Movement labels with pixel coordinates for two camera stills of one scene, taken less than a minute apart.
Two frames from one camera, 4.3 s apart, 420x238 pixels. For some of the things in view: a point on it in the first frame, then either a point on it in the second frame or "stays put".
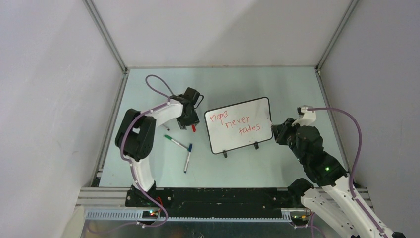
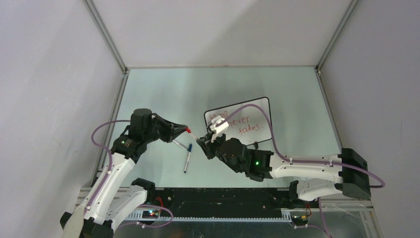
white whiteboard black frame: [238, 125] stays put
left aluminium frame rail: [119, 58] stays put
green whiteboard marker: [177, 142] stays put
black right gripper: [280, 130] → [208, 146]
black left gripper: [193, 120] → [172, 130]
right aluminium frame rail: [326, 94] stays put
